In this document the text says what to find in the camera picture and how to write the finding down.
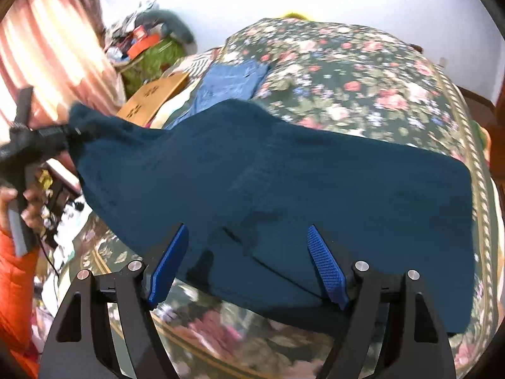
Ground dark teal fleece pants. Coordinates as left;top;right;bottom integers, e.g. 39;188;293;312
69;100;474;336

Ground orange jacket sleeve forearm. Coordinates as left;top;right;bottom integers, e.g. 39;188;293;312
1;233;39;378

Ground person's left hand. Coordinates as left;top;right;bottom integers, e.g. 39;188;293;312
0;186;45;238

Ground pink orange curtain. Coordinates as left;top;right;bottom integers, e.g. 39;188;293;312
1;0;126;141

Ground green floral storage box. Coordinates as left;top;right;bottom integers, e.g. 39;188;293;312
118;38;186;99

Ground orange box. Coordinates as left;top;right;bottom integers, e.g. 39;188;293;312
128;34;161;60

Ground grey plush pillow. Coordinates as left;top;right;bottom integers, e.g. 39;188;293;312
134;9;194;45

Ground striped blanket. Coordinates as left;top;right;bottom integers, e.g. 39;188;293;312
162;47;222;84

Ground folded blue denim jeans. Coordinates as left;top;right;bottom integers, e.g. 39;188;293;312
162;60;270;130

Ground floral green bedspread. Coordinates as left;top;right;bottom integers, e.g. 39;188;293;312
68;17;498;379

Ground yellow curved pillow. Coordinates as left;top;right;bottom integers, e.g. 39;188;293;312
282;12;312;21

